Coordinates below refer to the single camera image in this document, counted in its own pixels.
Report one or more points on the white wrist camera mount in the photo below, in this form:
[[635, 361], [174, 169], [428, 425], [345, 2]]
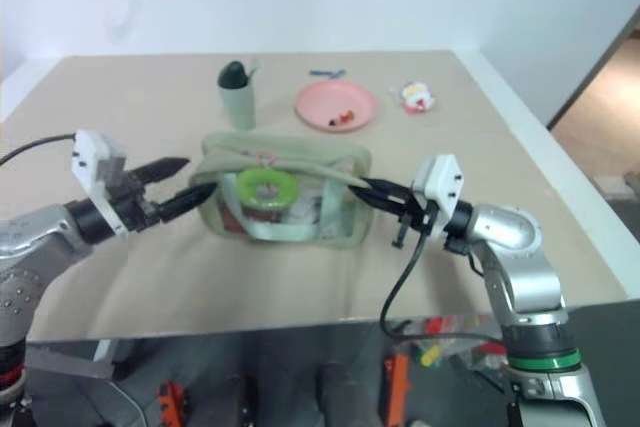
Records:
[[91, 157], [445, 182]]

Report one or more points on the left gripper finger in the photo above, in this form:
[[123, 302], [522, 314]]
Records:
[[187, 199], [162, 168]]

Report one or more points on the red white santa toy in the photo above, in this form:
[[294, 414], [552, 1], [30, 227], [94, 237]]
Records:
[[414, 96]]

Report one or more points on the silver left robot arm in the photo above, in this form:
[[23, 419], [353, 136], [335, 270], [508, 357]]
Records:
[[35, 239]]

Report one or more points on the blue pen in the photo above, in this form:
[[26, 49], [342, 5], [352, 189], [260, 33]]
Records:
[[327, 72]]

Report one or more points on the dark green rounded cup lid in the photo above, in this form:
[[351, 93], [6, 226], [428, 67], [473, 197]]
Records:
[[231, 75]]

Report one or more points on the green clear-sided zip pouch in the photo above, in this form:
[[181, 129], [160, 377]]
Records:
[[300, 159]]

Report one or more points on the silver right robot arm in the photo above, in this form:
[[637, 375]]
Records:
[[525, 287]]

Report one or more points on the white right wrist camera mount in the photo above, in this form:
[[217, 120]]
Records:
[[445, 182]]

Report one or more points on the small red orange candy pieces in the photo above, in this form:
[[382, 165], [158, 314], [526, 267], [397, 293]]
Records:
[[342, 119]]

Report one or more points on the clear bag of colourful parts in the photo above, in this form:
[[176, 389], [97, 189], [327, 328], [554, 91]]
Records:
[[450, 342]]

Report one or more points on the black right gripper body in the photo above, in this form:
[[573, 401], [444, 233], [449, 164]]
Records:
[[415, 214]]

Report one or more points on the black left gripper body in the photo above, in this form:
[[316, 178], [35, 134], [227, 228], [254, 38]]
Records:
[[129, 199]]

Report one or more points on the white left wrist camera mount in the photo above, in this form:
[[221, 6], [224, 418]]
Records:
[[91, 157]]

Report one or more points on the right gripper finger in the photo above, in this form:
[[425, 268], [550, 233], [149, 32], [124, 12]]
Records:
[[375, 202], [387, 187]]

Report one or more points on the pink round plate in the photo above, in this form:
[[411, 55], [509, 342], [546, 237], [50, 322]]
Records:
[[325, 99]]

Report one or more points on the orange black tool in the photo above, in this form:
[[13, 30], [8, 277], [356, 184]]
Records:
[[398, 387], [172, 404]]

